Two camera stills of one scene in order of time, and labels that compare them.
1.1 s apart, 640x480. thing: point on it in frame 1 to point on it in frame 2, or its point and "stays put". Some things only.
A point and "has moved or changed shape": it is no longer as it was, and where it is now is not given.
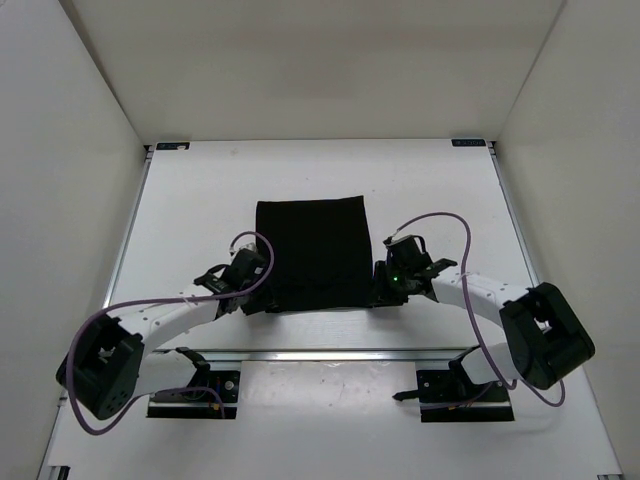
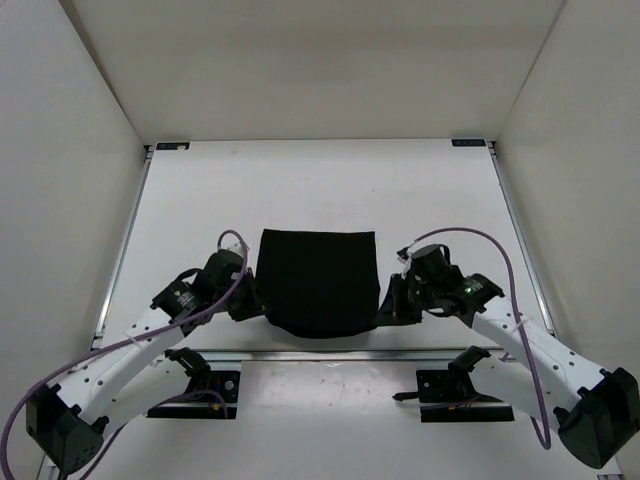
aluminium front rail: x=309 y=355 stays put
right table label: x=468 y=142 stays put
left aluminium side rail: x=148 y=154 stays put
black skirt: x=322 y=253 has moved or changed shape
